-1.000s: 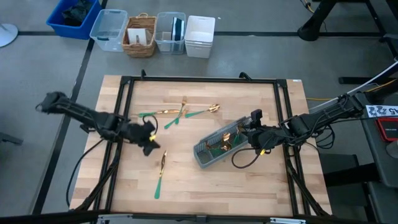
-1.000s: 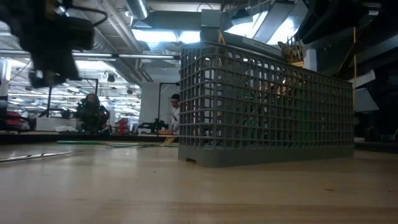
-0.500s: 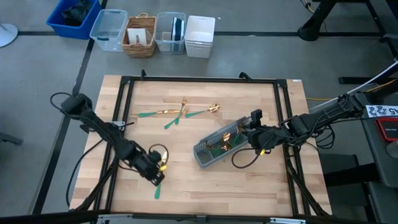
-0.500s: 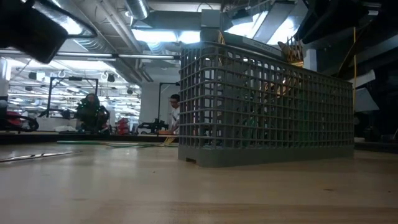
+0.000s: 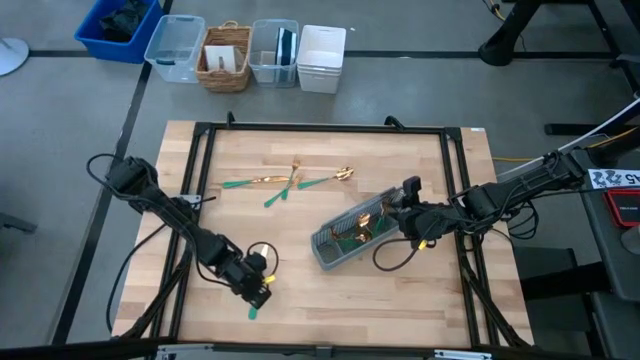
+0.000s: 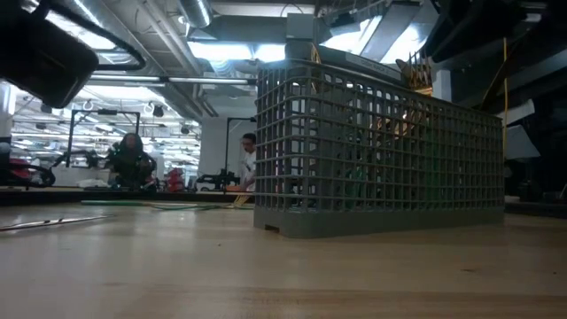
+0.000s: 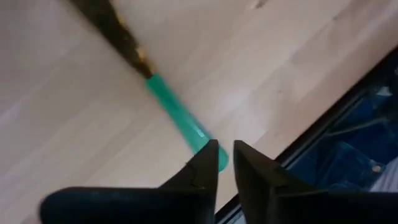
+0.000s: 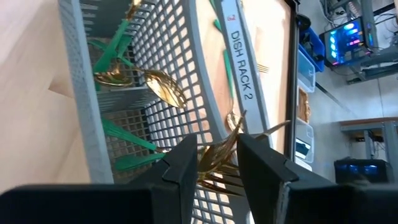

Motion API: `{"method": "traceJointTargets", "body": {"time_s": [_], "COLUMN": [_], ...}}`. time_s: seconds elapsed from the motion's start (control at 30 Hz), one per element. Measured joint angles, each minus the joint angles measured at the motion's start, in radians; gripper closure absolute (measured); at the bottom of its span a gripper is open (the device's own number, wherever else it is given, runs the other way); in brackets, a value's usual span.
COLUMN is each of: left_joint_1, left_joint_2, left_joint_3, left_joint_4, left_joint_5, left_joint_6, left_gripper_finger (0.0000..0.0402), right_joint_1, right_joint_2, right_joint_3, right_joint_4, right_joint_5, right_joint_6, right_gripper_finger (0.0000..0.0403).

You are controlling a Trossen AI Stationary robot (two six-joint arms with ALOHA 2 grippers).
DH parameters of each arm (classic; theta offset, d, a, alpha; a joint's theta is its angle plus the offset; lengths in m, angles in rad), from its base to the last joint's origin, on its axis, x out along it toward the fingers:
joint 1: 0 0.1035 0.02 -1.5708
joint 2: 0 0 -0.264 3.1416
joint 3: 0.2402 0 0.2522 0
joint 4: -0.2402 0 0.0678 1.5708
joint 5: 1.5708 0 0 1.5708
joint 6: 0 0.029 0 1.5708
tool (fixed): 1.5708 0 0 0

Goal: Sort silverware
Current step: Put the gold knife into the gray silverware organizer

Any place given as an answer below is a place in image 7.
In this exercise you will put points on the person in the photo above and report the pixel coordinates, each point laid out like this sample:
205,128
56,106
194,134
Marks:
342,161

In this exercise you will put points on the black aluminium table frame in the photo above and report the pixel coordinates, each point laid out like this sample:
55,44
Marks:
312,132

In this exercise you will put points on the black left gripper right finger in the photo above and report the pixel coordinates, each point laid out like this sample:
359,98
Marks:
311,208

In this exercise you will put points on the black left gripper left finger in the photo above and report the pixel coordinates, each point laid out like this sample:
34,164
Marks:
124,207

